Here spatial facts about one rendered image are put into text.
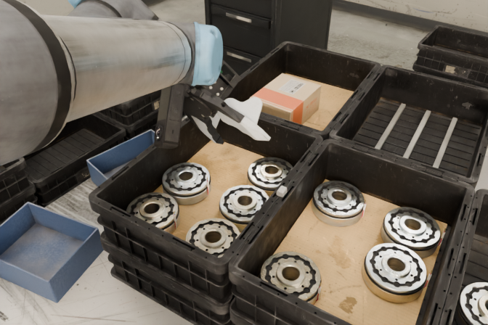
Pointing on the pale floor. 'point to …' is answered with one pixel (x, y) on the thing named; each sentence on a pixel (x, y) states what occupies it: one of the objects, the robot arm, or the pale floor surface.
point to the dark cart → (268, 6)
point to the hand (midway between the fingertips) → (242, 146)
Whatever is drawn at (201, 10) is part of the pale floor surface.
